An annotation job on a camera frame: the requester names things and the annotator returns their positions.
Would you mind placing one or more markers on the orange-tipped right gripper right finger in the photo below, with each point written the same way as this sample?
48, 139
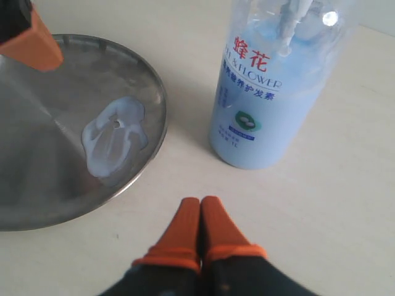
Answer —
234, 266

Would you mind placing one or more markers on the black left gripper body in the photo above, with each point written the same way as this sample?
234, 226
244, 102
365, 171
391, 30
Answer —
15, 18

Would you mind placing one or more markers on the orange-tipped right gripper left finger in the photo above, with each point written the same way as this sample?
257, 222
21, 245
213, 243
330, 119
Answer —
171, 266

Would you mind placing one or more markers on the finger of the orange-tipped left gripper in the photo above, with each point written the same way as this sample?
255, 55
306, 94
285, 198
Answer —
35, 47

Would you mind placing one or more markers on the blue soap blob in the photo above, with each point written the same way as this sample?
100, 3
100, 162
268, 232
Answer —
114, 137

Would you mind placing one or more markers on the blue pump lotion bottle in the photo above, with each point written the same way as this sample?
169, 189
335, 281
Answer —
277, 59

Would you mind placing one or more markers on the round stainless steel plate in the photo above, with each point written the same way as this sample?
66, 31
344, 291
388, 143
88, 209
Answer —
44, 177

